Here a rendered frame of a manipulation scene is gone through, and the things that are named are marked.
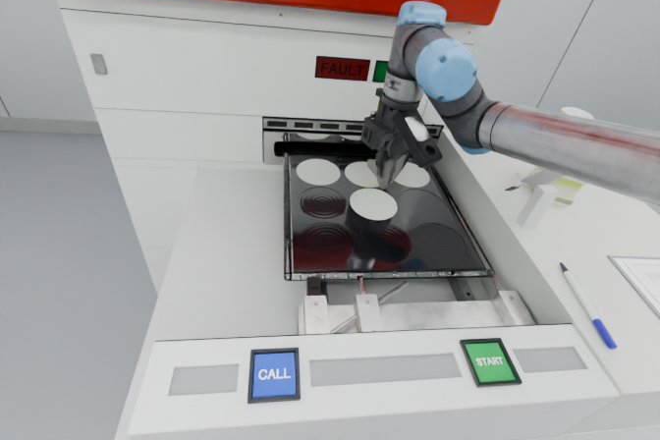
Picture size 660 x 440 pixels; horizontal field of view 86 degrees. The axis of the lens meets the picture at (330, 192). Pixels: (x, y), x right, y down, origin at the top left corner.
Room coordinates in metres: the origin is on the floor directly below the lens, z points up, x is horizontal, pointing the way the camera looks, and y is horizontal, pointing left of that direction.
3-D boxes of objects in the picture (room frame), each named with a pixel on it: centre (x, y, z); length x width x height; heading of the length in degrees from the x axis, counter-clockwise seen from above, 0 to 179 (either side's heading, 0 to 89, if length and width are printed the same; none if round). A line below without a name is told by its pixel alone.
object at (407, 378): (0.20, -0.10, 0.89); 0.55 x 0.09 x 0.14; 101
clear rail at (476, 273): (0.39, -0.13, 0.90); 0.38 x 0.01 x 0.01; 101
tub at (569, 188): (0.60, -0.44, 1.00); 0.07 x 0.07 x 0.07; 75
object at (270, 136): (0.77, -0.04, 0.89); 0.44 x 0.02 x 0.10; 101
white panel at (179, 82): (0.75, 0.14, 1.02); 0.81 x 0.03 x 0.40; 101
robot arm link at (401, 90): (0.63, -0.10, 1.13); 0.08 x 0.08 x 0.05
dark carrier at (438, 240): (0.57, -0.09, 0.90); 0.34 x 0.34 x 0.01; 11
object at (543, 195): (0.51, -0.36, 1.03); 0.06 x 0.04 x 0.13; 11
